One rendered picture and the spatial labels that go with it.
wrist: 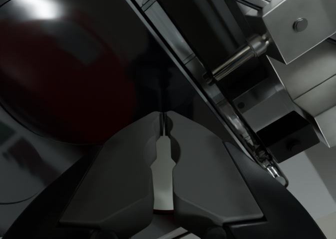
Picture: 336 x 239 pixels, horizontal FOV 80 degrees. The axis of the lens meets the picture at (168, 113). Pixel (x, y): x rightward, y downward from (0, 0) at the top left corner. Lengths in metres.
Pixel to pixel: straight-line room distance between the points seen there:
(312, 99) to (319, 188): 0.22
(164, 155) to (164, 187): 0.04
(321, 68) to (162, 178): 0.15
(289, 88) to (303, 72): 0.01
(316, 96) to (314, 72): 0.02
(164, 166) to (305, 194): 0.26
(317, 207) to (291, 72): 0.28
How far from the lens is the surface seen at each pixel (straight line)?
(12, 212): 0.26
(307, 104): 0.18
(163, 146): 0.16
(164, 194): 0.20
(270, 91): 0.22
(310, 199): 0.40
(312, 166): 0.35
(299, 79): 0.19
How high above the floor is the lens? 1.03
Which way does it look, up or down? 62 degrees down
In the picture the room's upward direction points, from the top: 179 degrees clockwise
